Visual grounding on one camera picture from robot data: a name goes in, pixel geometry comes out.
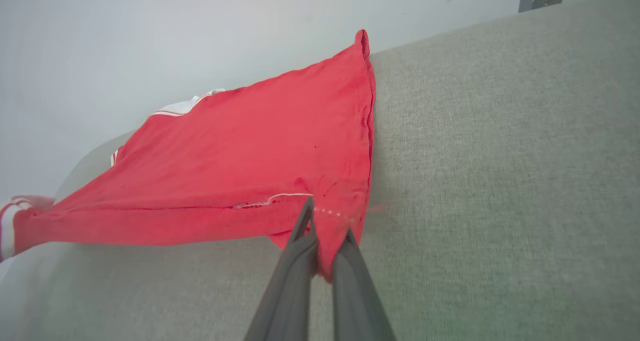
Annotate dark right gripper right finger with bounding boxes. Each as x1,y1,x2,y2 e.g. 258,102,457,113
332,228,396,341

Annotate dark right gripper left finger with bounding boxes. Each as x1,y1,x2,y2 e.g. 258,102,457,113
245,197,320,341

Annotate red white-striped shorts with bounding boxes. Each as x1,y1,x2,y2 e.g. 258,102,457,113
0,29,377,284

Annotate grey fabric sofa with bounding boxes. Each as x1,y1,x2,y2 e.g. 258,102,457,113
0,0,640,341

